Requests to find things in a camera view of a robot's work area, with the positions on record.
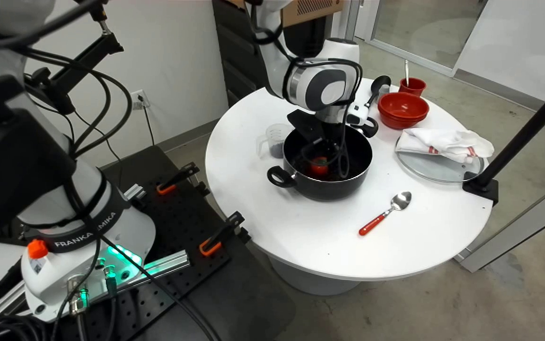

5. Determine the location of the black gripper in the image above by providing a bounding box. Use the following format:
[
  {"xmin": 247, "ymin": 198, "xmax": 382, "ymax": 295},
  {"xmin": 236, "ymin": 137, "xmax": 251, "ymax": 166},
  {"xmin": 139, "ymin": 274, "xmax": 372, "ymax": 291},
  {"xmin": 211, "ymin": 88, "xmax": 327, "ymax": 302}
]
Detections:
[{"xmin": 285, "ymin": 109, "xmax": 349, "ymax": 177}]

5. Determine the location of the red tomato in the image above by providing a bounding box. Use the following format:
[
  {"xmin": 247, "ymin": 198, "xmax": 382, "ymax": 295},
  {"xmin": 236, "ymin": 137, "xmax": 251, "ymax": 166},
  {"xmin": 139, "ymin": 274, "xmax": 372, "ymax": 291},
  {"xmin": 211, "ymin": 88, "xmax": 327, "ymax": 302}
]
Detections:
[{"xmin": 310, "ymin": 158, "xmax": 329, "ymax": 177}]

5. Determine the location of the black cooking pot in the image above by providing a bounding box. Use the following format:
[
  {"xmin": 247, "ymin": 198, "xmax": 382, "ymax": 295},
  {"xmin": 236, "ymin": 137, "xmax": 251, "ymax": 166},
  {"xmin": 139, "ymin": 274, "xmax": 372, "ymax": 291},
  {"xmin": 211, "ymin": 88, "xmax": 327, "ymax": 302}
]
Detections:
[{"xmin": 266, "ymin": 126, "xmax": 372, "ymax": 200}]

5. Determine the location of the red bowl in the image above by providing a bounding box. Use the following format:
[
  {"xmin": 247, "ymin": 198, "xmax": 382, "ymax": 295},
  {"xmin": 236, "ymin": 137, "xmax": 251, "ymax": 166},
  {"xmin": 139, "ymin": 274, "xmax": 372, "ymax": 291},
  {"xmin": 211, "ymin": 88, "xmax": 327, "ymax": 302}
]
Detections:
[{"xmin": 378, "ymin": 92, "xmax": 429, "ymax": 128}]

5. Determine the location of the black serving spoon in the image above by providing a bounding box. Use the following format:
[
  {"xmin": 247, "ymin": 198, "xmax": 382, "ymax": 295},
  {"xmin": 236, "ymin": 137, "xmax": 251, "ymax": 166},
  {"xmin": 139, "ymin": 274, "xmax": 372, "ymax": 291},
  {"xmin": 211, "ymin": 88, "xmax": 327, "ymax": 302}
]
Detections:
[{"xmin": 363, "ymin": 75, "xmax": 391, "ymax": 107}]

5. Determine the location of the white cloth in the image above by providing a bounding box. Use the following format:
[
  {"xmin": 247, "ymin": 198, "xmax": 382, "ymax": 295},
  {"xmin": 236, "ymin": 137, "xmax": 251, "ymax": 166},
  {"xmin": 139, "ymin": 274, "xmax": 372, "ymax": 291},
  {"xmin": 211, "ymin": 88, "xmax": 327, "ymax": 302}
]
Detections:
[{"xmin": 395, "ymin": 128, "xmax": 493, "ymax": 164}]

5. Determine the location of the red mug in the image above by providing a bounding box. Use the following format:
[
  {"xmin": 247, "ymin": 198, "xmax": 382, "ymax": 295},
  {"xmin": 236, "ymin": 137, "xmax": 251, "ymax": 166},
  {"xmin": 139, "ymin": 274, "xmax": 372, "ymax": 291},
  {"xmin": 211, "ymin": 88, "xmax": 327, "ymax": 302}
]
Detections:
[{"xmin": 399, "ymin": 77, "xmax": 425, "ymax": 96}]

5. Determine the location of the black clamp orange tip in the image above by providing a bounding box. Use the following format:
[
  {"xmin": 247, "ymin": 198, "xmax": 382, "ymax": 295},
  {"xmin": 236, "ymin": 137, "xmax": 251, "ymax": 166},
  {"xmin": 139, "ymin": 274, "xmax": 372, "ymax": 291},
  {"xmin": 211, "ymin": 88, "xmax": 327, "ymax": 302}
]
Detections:
[{"xmin": 154, "ymin": 162, "xmax": 198, "ymax": 194}]

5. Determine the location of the red handled metal spoon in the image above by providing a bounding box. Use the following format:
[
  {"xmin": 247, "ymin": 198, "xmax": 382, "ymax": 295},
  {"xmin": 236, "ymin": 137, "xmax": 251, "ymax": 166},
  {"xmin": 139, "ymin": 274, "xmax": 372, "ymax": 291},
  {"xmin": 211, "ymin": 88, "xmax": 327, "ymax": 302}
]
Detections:
[{"xmin": 357, "ymin": 190, "xmax": 412, "ymax": 236}]

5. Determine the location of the black camera stand pole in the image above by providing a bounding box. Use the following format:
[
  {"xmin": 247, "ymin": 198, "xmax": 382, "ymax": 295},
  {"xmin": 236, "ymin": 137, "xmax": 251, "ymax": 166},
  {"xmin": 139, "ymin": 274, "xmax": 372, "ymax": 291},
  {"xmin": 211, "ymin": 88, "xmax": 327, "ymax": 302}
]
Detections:
[{"xmin": 461, "ymin": 101, "xmax": 545, "ymax": 204}]

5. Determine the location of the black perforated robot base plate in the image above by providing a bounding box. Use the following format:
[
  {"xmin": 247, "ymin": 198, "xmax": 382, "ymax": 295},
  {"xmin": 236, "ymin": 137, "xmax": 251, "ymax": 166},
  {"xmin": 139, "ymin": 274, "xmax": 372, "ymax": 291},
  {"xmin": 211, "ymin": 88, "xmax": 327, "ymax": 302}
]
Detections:
[{"xmin": 0, "ymin": 143, "xmax": 298, "ymax": 341}]

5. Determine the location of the wall power outlet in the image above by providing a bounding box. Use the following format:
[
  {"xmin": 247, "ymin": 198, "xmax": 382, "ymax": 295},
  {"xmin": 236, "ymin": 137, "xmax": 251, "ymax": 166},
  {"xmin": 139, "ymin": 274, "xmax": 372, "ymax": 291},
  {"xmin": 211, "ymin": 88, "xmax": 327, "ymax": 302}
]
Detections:
[{"xmin": 130, "ymin": 90, "xmax": 145, "ymax": 109}]

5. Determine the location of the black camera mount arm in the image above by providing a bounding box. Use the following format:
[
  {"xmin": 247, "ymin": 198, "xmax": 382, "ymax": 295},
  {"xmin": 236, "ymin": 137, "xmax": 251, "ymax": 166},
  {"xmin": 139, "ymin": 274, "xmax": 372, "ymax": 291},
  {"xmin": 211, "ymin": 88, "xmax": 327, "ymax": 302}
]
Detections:
[{"xmin": 24, "ymin": 0, "xmax": 122, "ymax": 113}]

